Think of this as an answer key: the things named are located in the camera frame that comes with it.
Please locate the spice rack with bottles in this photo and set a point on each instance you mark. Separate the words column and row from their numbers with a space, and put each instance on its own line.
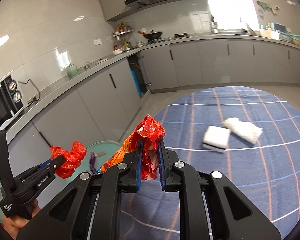
column 122, row 38

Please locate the microwave oven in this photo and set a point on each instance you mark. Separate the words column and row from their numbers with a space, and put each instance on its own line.
column 11, row 100

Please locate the orange red snack wrapper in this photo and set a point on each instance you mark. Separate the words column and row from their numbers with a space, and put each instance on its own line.
column 150, row 132

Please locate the red plastic bag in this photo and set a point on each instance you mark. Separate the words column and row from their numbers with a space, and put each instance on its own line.
column 72, row 158

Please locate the purple snack wrapper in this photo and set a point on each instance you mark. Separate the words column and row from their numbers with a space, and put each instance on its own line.
column 92, row 162

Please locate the person's left hand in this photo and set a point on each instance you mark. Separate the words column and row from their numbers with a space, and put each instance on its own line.
column 15, row 223

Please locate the grey kitchen cabinets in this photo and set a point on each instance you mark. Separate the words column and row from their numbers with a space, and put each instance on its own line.
column 101, row 102

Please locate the blue plaid tablecloth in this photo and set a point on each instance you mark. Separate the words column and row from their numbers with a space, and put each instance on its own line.
column 267, row 172

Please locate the teal trash bin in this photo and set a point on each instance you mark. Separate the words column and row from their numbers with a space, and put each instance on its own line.
column 103, row 150

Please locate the green ceramic teapot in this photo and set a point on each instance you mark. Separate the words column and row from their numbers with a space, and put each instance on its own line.
column 72, row 71

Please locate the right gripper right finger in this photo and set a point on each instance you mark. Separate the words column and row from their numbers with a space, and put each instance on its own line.
column 211, row 206

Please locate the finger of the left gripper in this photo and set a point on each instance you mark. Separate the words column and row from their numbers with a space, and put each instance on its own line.
column 48, row 168

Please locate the white tissue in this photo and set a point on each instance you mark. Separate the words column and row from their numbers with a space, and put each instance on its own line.
column 245, row 130

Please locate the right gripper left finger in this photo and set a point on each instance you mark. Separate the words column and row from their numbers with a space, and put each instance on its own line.
column 89, row 207

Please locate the black wok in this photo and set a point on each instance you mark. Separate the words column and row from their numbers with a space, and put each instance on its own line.
column 153, row 35

